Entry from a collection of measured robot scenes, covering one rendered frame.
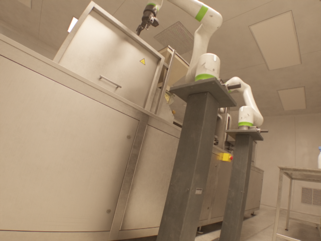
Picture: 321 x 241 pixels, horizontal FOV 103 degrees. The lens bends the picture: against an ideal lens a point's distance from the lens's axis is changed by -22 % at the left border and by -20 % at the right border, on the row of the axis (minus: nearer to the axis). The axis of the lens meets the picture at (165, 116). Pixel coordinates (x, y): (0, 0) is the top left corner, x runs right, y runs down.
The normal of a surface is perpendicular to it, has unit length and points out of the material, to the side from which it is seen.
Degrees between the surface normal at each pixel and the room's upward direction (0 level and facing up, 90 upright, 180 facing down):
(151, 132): 90
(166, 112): 90
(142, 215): 90
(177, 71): 114
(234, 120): 90
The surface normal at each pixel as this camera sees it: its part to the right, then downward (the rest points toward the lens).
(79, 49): 0.69, -0.07
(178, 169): -0.67, -0.37
